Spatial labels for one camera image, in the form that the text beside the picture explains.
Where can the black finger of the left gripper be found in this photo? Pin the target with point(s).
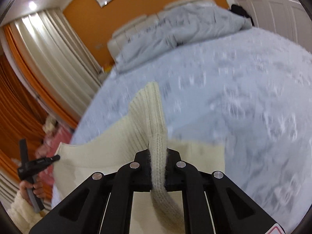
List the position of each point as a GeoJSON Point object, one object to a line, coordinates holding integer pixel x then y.
{"type": "Point", "coordinates": [55, 158]}

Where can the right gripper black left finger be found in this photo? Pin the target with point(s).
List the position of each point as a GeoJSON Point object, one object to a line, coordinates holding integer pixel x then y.
{"type": "Point", "coordinates": [102, 203]}

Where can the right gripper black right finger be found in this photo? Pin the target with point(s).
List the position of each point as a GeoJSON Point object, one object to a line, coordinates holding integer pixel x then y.
{"type": "Point", "coordinates": [213, 203]}

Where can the cream knit sweater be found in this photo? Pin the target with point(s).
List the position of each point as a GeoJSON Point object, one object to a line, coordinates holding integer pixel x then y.
{"type": "Point", "coordinates": [143, 128]}

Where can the person's left hand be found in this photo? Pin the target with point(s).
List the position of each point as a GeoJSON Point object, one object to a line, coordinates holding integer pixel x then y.
{"type": "Point", "coordinates": [36, 188]}

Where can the pink patterned blanket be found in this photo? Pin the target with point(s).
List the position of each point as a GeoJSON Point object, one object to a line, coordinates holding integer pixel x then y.
{"type": "Point", "coordinates": [54, 135]}

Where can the cream fluffy sleeve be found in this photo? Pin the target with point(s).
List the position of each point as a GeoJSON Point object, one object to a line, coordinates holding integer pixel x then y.
{"type": "Point", "coordinates": [23, 215]}

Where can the orange curtain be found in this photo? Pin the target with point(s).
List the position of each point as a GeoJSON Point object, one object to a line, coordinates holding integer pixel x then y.
{"type": "Point", "coordinates": [22, 117]}

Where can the cream sheer curtain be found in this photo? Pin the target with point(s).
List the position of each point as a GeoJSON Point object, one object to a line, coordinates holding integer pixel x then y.
{"type": "Point", "coordinates": [55, 62]}

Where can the blue butterfly bed sheet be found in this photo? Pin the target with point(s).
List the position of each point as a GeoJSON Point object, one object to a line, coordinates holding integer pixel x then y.
{"type": "Point", "coordinates": [250, 91]}

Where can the cream padded headboard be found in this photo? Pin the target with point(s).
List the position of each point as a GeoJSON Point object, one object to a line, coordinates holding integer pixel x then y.
{"type": "Point", "coordinates": [121, 36]}

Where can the grey crumpled duvet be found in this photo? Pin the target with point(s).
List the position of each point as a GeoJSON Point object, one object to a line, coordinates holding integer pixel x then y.
{"type": "Point", "coordinates": [185, 24]}

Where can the black item by wardrobe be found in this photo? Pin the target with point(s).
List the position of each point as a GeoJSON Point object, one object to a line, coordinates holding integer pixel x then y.
{"type": "Point", "coordinates": [236, 9]}

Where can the white wardrobe doors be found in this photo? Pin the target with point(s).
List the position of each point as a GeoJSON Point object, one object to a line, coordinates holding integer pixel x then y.
{"type": "Point", "coordinates": [286, 18]}

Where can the wall socket plate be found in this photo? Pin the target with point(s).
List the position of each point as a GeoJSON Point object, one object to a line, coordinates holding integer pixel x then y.
{"type": "Point", "coordinates": [99, 46]}

